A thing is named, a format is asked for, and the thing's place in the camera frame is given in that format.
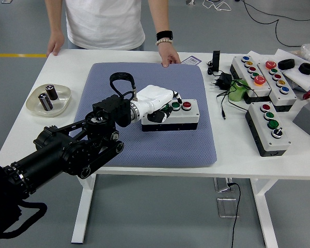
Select black upright device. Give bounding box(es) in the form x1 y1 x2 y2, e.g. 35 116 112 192
212 50 221 73

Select grey-blue textured mat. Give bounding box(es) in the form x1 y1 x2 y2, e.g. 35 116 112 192
73 61 218 168

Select five-button box blue button end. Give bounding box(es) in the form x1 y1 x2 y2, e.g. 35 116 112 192
229 55 272 104

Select four-button box with selector switch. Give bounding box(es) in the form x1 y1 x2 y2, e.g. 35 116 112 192
244 101 292 158

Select purple-bordered label card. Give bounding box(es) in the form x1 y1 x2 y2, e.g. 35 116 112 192
181 55 202 66

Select beige shallow dish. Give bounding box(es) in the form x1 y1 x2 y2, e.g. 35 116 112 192
25 83 72 118

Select person's right hand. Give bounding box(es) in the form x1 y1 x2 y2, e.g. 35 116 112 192
46 30 66 57

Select green plastic cup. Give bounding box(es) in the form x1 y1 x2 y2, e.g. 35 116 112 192
227 79 250 102

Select clear floor plate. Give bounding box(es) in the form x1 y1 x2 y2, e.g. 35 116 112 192
216 197 240 219

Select dark cylinder capacitor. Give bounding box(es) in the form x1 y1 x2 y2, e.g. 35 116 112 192
38 93 54 112
45 84 59 101

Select white paper sheet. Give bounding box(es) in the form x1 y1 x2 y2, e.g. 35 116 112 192
245 50 264 64

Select black cable under table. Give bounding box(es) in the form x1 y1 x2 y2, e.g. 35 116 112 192
227 182 241 248

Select black adapter cord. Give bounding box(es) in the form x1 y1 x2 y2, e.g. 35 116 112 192
216 79 251 121

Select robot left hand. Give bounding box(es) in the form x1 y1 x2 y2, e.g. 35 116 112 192
135 84 183 123

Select white table leg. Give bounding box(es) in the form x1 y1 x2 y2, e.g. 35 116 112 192
71 173 97 244
249 178 279 248

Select person's torso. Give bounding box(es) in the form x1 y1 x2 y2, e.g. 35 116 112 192
65 0 146 51

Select under-table control bracket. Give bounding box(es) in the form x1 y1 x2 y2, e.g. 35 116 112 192
213 177 233 193

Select black floor cable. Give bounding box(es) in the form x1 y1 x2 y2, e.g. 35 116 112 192
241 0 310 48

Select black wrist watch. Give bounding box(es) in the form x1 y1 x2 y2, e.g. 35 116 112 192
156 30 174 41

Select black power adapter plug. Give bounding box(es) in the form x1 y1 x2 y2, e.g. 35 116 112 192
210 72 233 90

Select person's left hand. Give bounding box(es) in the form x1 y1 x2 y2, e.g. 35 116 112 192
158 43 182 68

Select white floor cord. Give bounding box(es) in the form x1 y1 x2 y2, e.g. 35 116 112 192
203 0 232 12

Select white foam sheet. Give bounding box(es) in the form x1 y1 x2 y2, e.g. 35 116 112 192
273 48 310 91

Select five-button box red mushroom end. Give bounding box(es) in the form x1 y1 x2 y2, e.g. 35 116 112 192
257 59 298 112

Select grey four-button control box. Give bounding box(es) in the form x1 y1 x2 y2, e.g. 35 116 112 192
141 99 200 132

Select beaded bracelet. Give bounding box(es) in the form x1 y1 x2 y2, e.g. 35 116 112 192
155 38 174 47

